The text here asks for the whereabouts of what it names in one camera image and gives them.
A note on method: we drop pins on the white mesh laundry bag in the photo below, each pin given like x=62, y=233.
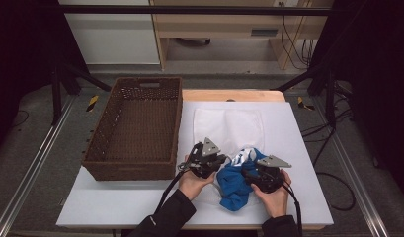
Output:
x=229, y=126

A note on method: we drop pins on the aluminium floor rail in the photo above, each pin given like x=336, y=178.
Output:
x=354, y=177
x=35, y=164

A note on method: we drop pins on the dark curtain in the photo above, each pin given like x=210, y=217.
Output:
x=21, y=65
x=380, y=82

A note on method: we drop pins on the yellow black floor tape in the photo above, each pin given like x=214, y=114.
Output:
x=303, y=103
x=92, y=102

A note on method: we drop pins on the black horizontal frame bar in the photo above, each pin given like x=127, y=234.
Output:
x=189, y=10

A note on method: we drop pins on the light wooden desk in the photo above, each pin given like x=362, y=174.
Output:
x=222, y=28

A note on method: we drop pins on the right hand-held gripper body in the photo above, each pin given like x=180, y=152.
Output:
x=268, y=174

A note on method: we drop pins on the brown woven basket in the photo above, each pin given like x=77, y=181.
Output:
x=140, y=131

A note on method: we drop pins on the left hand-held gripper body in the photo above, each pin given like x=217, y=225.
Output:
x=206, y=161

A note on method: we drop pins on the white cabinet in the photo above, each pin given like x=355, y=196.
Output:
x=114, y=39

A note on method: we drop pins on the person's left hand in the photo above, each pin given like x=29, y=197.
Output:
x=193, y=186

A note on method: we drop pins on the person's right hand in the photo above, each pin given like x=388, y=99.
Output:
x=275, y=200

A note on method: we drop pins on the blue cloth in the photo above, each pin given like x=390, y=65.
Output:
x=234, y=186

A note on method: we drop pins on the black metal stand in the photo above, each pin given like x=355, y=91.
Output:
x=58, y=92
x=329, y=98

